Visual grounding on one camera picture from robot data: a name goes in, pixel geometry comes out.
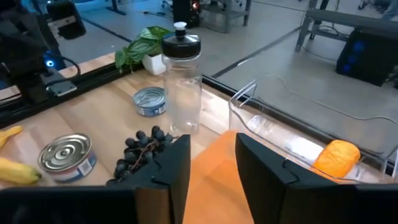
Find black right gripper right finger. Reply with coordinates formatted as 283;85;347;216
235;133;398;224

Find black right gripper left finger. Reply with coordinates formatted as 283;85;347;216
0;134;192;224

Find red toy grape bunch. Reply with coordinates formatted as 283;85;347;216
104;124;180;187

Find silver can blue white label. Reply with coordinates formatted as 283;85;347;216
132;86;167;118

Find orange toy bread loaf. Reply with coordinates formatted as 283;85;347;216
312;139;362;180

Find red and blue label can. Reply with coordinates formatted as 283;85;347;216
37;133;98;184

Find clear bottle with black cap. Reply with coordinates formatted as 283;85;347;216
161;21;203;135

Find yellow toy banana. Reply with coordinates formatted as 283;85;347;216
0;124;43;186

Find orange translucent plastic bin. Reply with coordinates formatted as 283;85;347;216
182;129;259;224

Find clear plastic bin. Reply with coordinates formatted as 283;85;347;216
228;74;398;185

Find green plant in white pot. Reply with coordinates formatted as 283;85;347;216
114;26;174;77

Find black computer tower red light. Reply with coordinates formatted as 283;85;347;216
172;0;201;29

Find grey metal cart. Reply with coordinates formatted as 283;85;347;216
200;0;252;34

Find black computer tower blue lights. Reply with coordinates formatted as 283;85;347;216
335;28;398;88

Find grey metal bench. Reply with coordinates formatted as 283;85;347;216
294;7;398;52

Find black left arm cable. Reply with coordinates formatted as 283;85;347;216
46;55;82;88

